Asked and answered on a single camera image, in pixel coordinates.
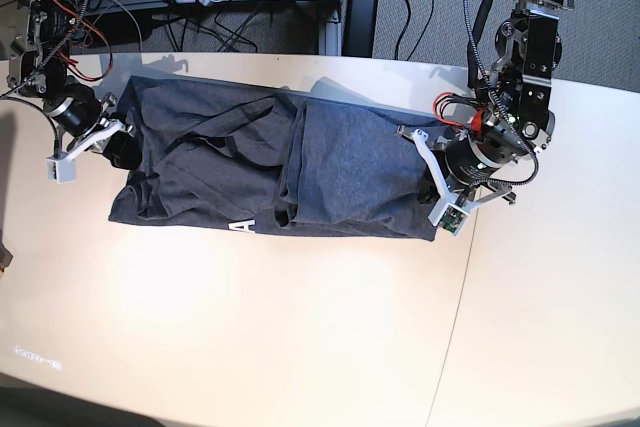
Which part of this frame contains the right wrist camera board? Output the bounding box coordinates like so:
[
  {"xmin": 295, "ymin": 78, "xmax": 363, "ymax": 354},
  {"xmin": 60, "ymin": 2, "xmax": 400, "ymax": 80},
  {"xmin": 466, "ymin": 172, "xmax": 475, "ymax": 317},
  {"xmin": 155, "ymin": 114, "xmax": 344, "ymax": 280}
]
[{"xmin": 46, "ymin": 156, "xmax": 76, "ymax": 184}]

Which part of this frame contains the black power adapter brick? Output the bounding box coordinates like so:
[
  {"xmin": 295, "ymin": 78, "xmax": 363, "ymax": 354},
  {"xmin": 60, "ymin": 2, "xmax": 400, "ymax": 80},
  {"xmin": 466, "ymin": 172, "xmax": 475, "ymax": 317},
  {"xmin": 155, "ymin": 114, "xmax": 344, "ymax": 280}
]
[{"xmin": 342, "ymin": 0, "xmax": 378, "ymax": 58}]

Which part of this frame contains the blue-grey T-shirt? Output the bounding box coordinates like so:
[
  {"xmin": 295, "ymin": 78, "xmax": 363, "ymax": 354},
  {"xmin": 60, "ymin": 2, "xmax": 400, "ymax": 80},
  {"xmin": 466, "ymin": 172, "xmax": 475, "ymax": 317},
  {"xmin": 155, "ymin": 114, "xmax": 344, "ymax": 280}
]
[{"xmin": 109, "ymin": 76, "xmax": 445, "ymax": 241}]

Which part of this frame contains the aluminium table frame post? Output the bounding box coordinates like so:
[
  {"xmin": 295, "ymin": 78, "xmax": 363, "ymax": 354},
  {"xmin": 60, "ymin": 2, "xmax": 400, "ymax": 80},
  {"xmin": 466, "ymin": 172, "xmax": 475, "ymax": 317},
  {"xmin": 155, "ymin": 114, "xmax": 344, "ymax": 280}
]
[{"xmin": 316, "ymin": 0, "xmax": 342, "ymax": 56}]

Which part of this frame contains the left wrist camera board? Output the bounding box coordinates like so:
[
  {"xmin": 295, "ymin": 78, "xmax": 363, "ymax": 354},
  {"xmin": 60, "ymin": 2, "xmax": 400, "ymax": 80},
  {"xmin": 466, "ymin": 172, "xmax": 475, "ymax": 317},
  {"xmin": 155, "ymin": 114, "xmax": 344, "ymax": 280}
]
[{"xmin": 428, "ymin": 198, "xmax": 470, "ymax": 236}]

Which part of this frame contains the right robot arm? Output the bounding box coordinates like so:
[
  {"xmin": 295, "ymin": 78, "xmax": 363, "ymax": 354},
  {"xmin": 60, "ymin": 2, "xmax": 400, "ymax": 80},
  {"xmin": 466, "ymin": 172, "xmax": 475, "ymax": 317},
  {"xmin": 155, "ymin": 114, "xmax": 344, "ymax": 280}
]
[{"xmin": 1, "ymin": 0, "xmax": 142, "ymax": 183}]

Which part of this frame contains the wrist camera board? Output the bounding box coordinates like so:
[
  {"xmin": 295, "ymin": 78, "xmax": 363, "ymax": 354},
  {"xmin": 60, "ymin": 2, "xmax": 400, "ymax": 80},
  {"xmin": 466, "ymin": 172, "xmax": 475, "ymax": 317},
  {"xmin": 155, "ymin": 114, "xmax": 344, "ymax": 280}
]
[
  {"xmin": 428, "ymin": 198, "xmax": 470, "ymax": 236},
  {"xmin": 46, "ymin": 156, "xmax": 76, "ymax": 184}
]

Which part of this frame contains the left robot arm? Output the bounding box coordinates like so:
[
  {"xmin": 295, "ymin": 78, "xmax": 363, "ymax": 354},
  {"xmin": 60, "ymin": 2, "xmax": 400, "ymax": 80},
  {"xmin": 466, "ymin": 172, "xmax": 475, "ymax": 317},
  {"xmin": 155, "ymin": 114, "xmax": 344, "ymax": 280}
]
[{"xmin": 397, "ymin": 0, "xmax": 575, "ymax": 234}]

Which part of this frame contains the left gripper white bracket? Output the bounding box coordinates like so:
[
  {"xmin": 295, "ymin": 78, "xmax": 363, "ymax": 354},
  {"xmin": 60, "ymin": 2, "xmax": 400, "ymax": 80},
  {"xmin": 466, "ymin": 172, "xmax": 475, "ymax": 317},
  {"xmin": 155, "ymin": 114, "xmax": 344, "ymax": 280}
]
[{"xmin": 397, "ymin": 125, "xmax": 515, "ymax": 235}]

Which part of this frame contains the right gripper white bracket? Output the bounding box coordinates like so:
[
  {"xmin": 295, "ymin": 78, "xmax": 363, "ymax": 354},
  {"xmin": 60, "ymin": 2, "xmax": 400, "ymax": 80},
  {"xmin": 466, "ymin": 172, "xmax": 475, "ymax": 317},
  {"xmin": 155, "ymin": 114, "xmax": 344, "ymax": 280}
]
[{"xmin": 44, "ymin": 92, "xmax": 142, "ymax": 171}]

